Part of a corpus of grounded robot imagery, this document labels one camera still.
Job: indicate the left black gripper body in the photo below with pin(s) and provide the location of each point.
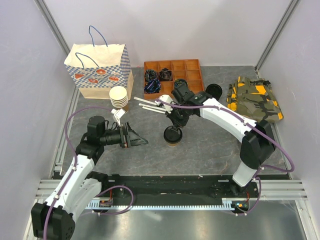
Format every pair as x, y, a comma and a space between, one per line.
122, 137

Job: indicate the checkered paper takeout bag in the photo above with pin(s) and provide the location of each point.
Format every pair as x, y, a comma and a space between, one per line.
96, 69

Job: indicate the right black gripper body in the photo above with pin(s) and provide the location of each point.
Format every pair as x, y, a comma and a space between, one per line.
179, 116

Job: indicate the stack of paper cups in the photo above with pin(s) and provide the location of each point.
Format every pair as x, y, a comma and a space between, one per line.
119, 98

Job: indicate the wrapped paper straw middle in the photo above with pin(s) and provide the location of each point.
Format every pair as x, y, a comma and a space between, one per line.
151, 106

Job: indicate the orange wooden compartment tray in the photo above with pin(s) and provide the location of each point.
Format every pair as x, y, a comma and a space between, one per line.
187, 69

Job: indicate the wrapped paper straw upper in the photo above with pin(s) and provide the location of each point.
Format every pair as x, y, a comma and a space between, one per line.
154, 103

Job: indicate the stack of black lids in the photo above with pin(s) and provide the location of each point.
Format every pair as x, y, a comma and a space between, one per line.
214, 90

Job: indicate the single paper coffee cup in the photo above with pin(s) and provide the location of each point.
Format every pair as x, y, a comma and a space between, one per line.
172, 144

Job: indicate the dark rolled tie left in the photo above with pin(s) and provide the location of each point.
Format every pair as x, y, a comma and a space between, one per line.
150, 75

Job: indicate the wrapped paper straw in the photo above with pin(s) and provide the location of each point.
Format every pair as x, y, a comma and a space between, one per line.
153, 110
154, 103
151, 106

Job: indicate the blue striped rolled tie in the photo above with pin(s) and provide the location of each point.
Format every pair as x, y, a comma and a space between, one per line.
152, 87

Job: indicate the wrapped paper straw lower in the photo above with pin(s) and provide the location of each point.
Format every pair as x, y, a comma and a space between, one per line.
153, 110

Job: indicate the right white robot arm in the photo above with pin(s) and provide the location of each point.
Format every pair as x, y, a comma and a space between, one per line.
256, 137

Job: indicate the camouflage fabric bag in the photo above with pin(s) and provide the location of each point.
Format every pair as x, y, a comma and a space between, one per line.
254, 99

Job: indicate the brown dark rolled tie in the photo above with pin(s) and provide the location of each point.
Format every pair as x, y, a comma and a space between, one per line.
165, 75

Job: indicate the black coffee cup lid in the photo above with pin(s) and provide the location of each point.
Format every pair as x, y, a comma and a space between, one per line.
172, 134

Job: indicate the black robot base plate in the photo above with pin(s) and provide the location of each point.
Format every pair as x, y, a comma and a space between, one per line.
215, 186

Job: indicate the green yellow rolled tie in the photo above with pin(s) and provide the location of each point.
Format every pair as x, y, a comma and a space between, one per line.
180, 81

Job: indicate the grey slotted cable duct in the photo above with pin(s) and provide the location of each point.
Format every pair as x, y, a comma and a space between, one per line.
224, 205

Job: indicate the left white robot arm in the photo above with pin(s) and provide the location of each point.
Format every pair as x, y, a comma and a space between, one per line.
56, 217

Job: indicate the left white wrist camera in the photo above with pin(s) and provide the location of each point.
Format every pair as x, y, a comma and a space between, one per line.
117, 114

